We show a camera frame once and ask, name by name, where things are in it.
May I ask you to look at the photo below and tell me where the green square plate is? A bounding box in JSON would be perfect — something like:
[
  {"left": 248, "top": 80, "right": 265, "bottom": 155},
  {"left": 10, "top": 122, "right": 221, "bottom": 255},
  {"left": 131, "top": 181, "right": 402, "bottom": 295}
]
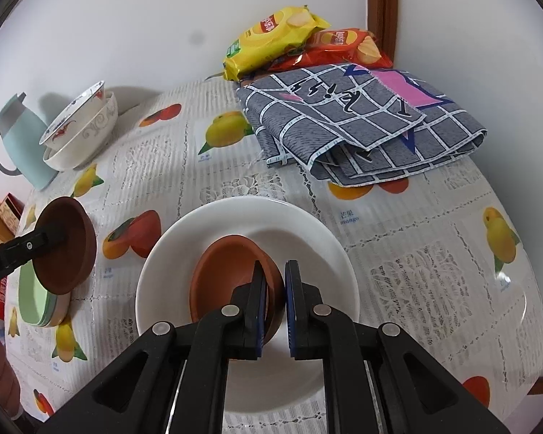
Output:
[{"left": 18, "top": 263, "right": 56, "bottom": 327}]

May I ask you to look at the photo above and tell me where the brown clay saucer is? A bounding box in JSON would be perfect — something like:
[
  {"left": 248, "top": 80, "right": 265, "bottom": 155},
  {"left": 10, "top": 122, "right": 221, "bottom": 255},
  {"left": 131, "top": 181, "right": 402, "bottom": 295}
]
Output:
[
  {"left": 32, "top": 197, "right": 97, "bottom": 295},
  {"left": 189, "top": 234, "right": 285, "bottom": 344}
]

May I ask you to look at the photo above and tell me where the white round plate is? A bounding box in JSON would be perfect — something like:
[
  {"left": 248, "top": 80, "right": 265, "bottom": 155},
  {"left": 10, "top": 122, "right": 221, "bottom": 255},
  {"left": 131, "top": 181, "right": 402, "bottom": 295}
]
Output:
[{"left": 135, "top": 195, "right": 360, "bottom": 416}]

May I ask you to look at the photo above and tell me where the light blue thermos jug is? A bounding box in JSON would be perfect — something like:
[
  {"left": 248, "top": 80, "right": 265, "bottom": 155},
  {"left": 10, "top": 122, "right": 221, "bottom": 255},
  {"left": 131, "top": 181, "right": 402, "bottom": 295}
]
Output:
[{"left": 0, "top": 92, "right": 58, "bottom": 190}]

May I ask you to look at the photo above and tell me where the fruit print lace tablecloth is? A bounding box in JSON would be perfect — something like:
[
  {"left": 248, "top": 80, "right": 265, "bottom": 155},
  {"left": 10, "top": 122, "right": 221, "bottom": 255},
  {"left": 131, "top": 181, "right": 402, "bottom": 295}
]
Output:
[{"left": 5, "top": 80, "right": 543, "bottom": 420}]

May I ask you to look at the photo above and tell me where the large white porcelain bowl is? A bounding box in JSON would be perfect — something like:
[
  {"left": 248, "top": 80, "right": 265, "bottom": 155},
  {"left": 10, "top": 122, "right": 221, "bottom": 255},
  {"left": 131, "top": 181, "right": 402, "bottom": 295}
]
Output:
[{"left": 43, "top": 91, "right": 118, "bottom": 171}]

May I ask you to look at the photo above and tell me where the blue patterned porcelain bowl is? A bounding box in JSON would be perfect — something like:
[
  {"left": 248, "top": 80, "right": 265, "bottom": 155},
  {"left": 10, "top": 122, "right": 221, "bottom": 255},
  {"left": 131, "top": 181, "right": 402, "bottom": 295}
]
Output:
[{"left": 39, "top": 80, "right": 106, "bottom": 151}]

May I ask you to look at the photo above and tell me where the grey checked folded cloth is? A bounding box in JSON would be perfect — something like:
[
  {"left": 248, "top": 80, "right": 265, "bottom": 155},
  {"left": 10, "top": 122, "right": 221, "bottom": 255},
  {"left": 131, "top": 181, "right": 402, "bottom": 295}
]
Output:
[{"left": 236, "top": 63, "right": 487, "bottom": 187}]

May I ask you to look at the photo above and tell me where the red chips bag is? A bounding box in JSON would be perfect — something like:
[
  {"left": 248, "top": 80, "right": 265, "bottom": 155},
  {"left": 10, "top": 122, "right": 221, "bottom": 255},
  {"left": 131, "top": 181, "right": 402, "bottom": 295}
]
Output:
[{"left": 269, "top": 27, "right": 393, "bottom": 72}]

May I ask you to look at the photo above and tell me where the yellow chips bag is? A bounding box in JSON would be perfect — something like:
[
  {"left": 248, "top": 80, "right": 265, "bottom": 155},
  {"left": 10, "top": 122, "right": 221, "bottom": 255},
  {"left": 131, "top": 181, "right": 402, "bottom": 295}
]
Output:
[{"left": 222, "top": 6, "right": 331, "bottom": 81}]

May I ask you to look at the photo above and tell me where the brown wooden door frame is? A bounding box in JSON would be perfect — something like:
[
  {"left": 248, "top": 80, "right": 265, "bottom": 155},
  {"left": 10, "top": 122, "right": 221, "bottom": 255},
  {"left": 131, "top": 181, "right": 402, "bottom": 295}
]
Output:
[{"left": 367, "top": 0, "right": 398, "bottom": 60}]

